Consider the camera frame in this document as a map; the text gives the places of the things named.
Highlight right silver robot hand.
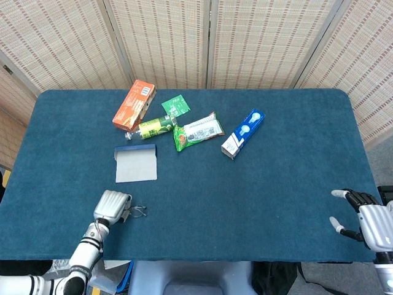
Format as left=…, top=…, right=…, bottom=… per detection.
left=329, top=189, right=393, bottom=253

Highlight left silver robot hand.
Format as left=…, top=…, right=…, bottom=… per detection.
left=93, top=189, right=133, bottom=224

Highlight thin-framed eyeglasses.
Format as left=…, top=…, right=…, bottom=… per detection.
left=127, top=205, right=148, bottom=218

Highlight blue glasses case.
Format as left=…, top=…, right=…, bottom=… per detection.
left=114, top=144, right=159, bottom=184

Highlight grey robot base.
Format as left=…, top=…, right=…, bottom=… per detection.
left=127, top=260, right=257, bottom=295

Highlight black plastic tray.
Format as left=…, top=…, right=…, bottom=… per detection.
left=376, top=185, right=393, bottom=205

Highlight orange carton box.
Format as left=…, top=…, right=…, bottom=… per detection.
left=112, top=79, right=157, bottom=133

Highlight blue light bulb box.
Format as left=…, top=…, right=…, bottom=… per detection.
left=220, top=108, right=267, bottom=161

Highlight white paper sheet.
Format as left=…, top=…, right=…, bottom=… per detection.
left=103, top=260, right=132, bottom=271

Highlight clear plastic bag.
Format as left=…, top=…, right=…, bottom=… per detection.
left=88, top=260, right=133, bottom=294

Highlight green tea bottle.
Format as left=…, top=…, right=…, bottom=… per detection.
left=124, top=116, right=178, bottom=141

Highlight green snack bag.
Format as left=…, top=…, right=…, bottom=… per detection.
left=172, top=111, right=225, bottom=152

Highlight black bag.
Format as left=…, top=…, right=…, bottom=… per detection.
left=251, top=261, right=305, bottom=295

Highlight small green sachet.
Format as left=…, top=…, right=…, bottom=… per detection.
left=161, top=95, right=191, bottom=117

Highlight blue table cloth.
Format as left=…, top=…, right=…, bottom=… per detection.
left=0, top=88, right=387, bottom=264

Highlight woven bamboo folding screen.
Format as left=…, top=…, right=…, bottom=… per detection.
left=0, top=0, right=393, bottom=171

